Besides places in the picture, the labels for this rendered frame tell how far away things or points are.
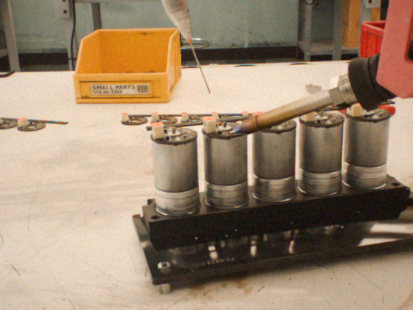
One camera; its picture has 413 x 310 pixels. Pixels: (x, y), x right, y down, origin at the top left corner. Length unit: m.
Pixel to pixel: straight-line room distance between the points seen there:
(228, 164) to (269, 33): 4.48
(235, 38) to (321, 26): 0.66
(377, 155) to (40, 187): 0.23
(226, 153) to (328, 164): 0.06
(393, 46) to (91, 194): 0.23
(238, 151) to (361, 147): 0.07
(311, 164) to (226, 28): 4.44
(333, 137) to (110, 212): 0.14
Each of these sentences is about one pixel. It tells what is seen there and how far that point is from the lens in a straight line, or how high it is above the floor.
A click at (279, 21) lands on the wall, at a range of 4.78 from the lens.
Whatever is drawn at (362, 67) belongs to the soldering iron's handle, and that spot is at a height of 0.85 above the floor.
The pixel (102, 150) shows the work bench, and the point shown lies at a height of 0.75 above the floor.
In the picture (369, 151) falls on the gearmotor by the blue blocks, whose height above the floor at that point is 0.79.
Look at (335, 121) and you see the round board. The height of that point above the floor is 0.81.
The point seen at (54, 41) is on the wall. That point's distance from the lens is 4.94.
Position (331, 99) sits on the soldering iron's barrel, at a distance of 0.28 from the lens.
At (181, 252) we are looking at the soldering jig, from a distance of 0.31.
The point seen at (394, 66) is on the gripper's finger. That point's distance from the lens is 0.26.
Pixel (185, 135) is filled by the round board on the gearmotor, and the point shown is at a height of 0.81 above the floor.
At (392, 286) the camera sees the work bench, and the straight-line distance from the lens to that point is 0.31.
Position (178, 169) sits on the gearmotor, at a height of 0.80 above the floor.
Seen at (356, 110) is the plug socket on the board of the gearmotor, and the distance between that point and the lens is 0.35.
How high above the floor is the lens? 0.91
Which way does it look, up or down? 19 degrees down
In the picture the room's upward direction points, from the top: 2 degrees counter-clockwise
